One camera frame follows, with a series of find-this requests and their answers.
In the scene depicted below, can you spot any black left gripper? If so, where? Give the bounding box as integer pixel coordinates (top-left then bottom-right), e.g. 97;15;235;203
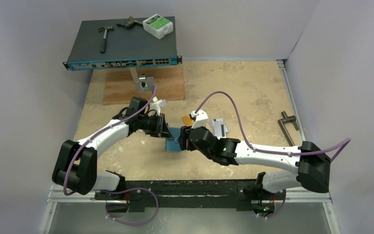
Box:
138;113;173;139

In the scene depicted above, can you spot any blue leather card holder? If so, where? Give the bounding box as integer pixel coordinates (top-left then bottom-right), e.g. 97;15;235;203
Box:
165;127;181;153

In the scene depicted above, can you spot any orange credit card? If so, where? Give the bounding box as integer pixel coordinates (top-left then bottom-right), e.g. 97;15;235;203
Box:
182;115;195;127

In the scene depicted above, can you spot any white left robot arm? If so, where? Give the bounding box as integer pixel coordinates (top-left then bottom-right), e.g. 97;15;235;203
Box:
52;97;173;199

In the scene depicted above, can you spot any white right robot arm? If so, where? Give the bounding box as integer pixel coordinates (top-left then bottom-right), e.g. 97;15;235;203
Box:
178;126;331;198

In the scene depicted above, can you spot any brown wooden board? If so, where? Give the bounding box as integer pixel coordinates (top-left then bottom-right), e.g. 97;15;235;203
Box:
103;67;186;105

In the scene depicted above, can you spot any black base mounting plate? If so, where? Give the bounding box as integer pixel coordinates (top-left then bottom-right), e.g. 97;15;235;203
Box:
94;179;286;213

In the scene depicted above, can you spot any white green plastic box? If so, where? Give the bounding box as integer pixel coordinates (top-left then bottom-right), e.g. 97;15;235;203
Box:
142;14;176;39

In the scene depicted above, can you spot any dark metal clamp tool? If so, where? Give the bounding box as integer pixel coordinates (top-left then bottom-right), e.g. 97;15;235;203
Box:
116;16;143;29

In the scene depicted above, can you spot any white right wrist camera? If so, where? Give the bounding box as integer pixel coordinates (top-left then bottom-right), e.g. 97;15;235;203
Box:
190;109;208;129

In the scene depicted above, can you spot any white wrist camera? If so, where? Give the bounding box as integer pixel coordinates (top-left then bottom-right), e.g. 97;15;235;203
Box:
190;109;208;129
150;97;167;116

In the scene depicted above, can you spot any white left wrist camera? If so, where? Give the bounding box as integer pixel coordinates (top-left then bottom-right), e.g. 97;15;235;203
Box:
150;97;167;116

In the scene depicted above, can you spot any grey metal stand bracket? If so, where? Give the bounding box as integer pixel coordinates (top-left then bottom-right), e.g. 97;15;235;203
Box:
130;67;154;93

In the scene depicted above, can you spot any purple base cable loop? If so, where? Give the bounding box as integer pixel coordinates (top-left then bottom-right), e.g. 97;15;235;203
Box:
105;187;160;227

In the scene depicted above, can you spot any grey metal pipe handle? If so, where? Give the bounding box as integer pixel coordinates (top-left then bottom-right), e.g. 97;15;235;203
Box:
278;111;300;147

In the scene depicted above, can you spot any blue network switch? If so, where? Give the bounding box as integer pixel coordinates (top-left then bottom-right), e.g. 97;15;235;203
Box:
63;19;183;71

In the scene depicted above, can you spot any black handled hammer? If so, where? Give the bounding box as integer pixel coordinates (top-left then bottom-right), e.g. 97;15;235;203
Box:
98;26;114;54

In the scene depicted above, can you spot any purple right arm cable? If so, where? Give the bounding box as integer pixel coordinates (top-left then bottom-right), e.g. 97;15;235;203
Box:
194;91;352;162

